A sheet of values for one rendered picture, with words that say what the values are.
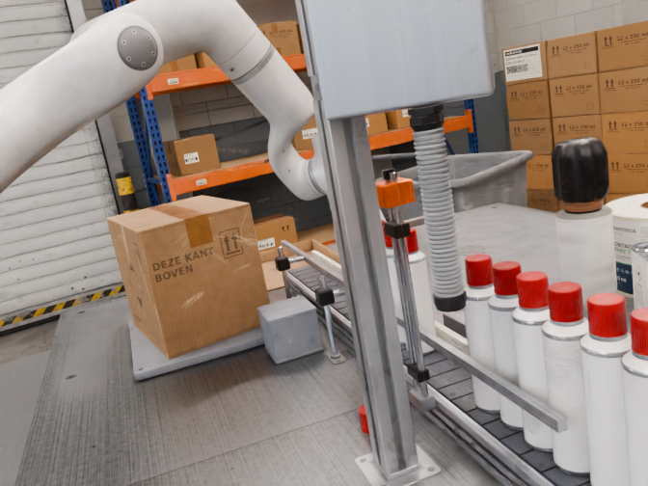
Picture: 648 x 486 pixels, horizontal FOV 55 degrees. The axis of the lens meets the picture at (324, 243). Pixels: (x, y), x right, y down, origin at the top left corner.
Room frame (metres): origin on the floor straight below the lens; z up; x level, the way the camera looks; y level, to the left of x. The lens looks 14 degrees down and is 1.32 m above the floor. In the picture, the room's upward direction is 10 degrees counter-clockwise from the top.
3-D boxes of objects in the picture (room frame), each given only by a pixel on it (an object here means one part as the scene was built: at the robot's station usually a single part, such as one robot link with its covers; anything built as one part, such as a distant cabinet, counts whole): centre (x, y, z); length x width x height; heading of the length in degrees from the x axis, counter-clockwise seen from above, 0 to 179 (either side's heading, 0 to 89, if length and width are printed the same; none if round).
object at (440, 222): (0.61, -0.12, 1.18); 0.04 x 0.04 x 0.21
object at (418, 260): (0.95, -0.13, 0.98); 0.05 x 0.05 x 0.20
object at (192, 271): (1.36, 0.31, 0.99); 0.30 x 0.24 x 0.27; 28
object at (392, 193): (0.78, -0.12, 1.05); 0.10 x 0.04 x 0.33; 107
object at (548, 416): (1.07, -0.05, 0.96); 1.07 x 0.01 x 0.01; 17
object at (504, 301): (0.69, -0.21, 0.98); 0.05 x 0.05 x 0.20
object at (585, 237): (0.95, -0.42, 1.03); 0.09 x 0.09 x 0.30
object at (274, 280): (1.75, 0.12, 0.85); 0.30 x 0.26 x 0.04; 17
